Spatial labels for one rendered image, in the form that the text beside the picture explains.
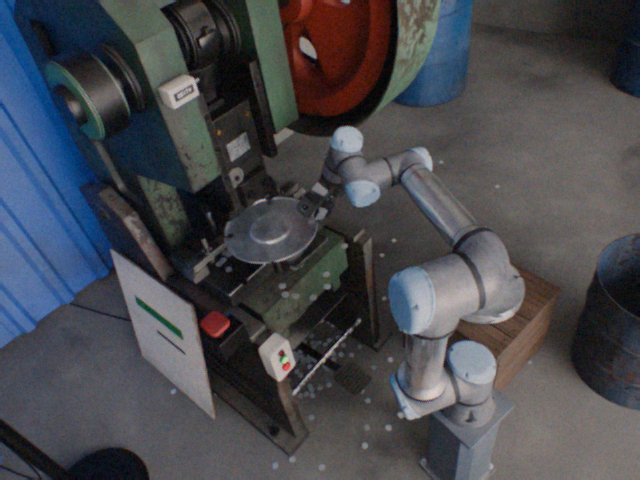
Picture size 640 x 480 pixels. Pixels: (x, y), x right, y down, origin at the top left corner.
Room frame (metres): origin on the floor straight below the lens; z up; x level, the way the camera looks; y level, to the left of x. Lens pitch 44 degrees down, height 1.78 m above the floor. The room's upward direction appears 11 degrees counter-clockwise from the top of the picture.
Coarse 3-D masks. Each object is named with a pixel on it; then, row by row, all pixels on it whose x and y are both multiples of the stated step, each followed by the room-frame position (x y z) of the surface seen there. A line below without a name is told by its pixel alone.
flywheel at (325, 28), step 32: (320, 0) 1.38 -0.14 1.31; (352, 0) 1.30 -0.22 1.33; (384, 0) 1.19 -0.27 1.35; (288, 32) 1.49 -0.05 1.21; (320, 32) 1.39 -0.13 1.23; (352, 32) 1.31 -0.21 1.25; (384, 32) 1.19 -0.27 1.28; (320, 64) 1.41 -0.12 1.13; (352, 64) 1.32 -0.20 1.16; (384, 64) 1.19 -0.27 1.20; (320, 96) 1.38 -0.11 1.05; (352, 96) 1.28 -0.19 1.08
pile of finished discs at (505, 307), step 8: (512, 272) 1.09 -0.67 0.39; (512, 280) 1.06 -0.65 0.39; (520, 280) 1.05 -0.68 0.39; (512, 288) 1.03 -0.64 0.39; (520, 288) 1.02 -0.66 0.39; (504, 296) 1.00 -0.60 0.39; (512, 296) 0.99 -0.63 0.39; (520, 296) 0.99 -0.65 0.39; (496, 304) 0.98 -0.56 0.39; (504, 304) 0.97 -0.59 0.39; (512, 304) 0.96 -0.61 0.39; (520, 304) 0.97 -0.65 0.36; (480, 312) 0.96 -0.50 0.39; (488, 312) 0.95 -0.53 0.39; (496, 312) 0.96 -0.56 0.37; (504, 312) 0.94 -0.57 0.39; (512, 312) 0.94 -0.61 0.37; (472, 320) 0.95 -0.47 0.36; (480, 320) 0.94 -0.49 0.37; (488, 320) 0.93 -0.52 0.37; (496, 320) 0.93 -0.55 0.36
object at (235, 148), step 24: (216, 96) 1.22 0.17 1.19; (240, 96) 1.23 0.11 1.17; (216, 120) 1.14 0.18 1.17; (240, 120) 1.18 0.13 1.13; (240, 144) 1.17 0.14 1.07; (240, 168) 1.15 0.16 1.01; (264, 168) 1.17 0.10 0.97; (216, 192) 1.16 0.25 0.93; (240, 192) 1.12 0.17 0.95; (264, 192) 1.15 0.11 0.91
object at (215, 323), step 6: (210, 312) 0.87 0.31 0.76; (216, 312) 0.87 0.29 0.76; (204, 318) 0.86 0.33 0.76; (210, 318) 0.85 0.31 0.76; (216, 318) 0.85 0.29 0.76; (222, 318) 0.84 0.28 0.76; (204, 324) 0.83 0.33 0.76; (210, 324) 0.83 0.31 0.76; (216, 324) 0.83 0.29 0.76; (222, 324) 0.82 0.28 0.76; (228, 324) 0.82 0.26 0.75; (210, 330) 0.81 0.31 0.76; (216, 330) 0.81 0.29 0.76; (222, 330) 0.81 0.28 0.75
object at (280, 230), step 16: (256, 208) 1.24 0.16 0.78; (272, 208) 1.23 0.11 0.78; (288, 208) 1.21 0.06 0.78; (240, 224) 1.18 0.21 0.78; (256, 224) 1.16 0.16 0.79; (272, 224) 1.14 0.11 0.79; (288, 224) 1.13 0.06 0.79; (304, 224) 1.12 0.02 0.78; (224, 240) 1.11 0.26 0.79; (240, 240) 1.11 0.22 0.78; (256, 240) 1.09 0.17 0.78; (272, 240) 1.07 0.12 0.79; (288, 240) 1.07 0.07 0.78; (304, 240) 1.05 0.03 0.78; (240, 256) 1.04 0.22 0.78; (256, 256) 1.03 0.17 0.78; (288, 256) 0.99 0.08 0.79
